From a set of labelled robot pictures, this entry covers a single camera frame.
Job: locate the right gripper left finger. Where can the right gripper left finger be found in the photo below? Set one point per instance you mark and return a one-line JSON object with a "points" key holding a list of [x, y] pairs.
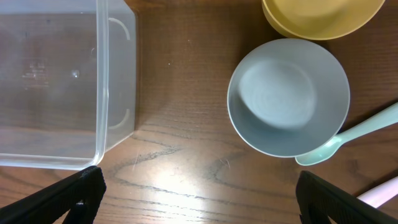
{"points": [[78, 196]]}

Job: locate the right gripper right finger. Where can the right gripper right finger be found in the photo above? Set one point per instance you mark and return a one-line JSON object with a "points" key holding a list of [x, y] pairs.
{"points": [[320, 202]]}

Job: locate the grey plastic bowl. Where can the grey plastic bowl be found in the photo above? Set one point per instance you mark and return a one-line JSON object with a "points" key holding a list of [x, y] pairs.
{"points": [[288, 97]]}

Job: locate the yellow plastic bowl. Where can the yellow plastic bowl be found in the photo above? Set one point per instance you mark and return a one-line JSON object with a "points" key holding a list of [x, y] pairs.
{"points": [[319, 19]]}

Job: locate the clear plastic container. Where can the clear plastic container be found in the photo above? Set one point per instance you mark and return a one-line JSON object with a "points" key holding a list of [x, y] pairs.
{"points": [[68, 81]]}

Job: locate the white plastic fork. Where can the white plastic fork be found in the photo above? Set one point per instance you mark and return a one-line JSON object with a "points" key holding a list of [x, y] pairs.
{"points": [[380, 194]]}

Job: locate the mint green plastic spoon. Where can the mint green plastic spoon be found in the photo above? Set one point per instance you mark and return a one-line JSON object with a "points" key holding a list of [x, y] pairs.
{"points": [[380, 120]]}

